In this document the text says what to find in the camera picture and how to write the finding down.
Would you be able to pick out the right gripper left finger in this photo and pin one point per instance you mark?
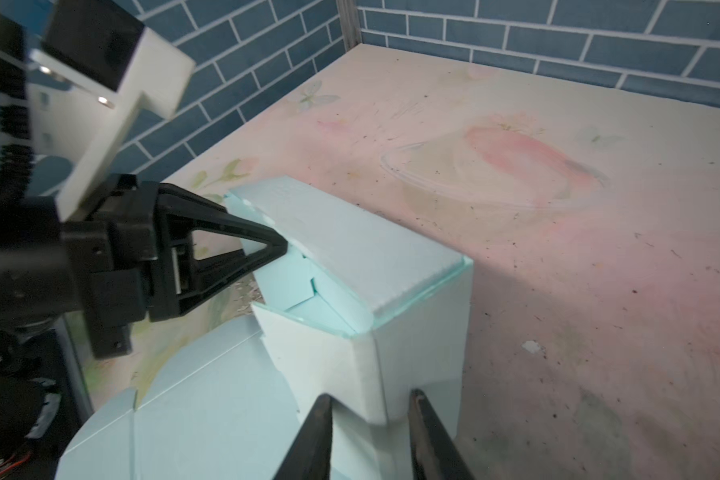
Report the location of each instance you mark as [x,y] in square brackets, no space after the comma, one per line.
[309,456]

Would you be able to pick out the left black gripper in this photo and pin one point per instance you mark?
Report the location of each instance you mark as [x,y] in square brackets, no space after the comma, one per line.
[128,241]

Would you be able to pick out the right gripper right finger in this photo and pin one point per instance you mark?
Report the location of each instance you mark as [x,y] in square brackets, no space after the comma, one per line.
[433,453]

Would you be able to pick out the light blue paper box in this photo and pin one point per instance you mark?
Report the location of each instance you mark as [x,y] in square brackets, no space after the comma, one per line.
[359,308]

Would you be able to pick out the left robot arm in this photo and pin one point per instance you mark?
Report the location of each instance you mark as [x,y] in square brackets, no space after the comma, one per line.
[36,283]

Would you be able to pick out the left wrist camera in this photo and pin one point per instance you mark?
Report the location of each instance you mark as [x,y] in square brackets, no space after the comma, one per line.
[116,67]

